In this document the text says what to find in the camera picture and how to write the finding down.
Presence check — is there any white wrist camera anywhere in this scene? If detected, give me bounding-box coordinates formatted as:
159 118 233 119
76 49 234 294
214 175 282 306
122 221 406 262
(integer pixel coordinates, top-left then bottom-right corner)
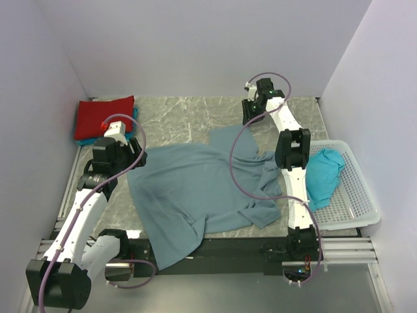
104 121 128 145
244 82 258 102

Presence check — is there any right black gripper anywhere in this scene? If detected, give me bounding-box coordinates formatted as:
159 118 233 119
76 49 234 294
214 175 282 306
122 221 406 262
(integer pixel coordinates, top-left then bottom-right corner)
240 98 264 126

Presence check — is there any crumpled teal t-shirt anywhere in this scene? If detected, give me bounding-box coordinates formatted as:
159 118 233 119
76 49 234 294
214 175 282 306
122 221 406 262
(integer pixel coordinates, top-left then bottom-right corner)
306 148 345 212

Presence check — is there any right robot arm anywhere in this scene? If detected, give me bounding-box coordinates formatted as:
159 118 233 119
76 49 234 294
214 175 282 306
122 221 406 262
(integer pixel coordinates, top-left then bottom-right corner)
242 75 323 261

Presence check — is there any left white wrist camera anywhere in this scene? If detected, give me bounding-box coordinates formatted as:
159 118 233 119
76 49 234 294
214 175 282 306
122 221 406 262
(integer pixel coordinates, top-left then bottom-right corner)
104 121 128 145

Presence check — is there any aluminium frame rail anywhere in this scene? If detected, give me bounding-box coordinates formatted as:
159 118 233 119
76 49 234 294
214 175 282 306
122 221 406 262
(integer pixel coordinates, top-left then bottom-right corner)
31 237 381 268

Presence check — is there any teal folded t-shirt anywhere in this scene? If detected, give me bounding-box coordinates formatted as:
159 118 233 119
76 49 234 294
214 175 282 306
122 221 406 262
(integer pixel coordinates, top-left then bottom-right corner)
76 106 139 146

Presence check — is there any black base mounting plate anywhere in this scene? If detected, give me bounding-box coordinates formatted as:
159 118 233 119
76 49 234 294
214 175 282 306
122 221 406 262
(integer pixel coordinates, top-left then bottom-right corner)
104 237 326 282

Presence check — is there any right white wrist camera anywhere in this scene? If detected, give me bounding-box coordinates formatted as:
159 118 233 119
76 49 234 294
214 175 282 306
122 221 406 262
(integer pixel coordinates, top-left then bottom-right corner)
244 82 258 102

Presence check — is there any white perforated plastic basket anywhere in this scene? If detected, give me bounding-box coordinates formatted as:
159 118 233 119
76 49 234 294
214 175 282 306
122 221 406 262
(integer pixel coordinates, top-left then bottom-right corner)
310 140 381 231

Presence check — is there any red folded t-shirt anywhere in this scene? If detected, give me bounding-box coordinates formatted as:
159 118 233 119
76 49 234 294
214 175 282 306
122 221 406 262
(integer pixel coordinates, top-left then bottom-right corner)
74 95 134 141

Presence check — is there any grey-blue t-shirt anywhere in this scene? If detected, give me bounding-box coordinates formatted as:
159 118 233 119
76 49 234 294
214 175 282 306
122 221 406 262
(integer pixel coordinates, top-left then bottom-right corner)
127 126 281 269

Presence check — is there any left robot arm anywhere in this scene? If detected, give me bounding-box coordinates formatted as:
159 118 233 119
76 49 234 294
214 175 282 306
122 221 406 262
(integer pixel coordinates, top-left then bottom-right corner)
25 138 147 312

